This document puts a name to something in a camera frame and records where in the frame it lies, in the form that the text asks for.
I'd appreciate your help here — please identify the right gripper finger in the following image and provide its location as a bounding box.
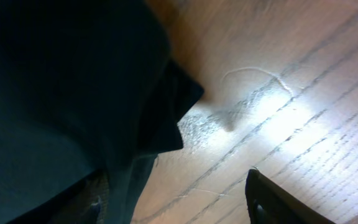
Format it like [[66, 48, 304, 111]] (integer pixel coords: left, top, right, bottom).
[[245, 169, 334, 224]]

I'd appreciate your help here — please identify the black t-shirt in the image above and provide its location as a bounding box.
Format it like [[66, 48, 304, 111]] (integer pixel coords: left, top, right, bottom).
[[0, 1, 204, 223]]

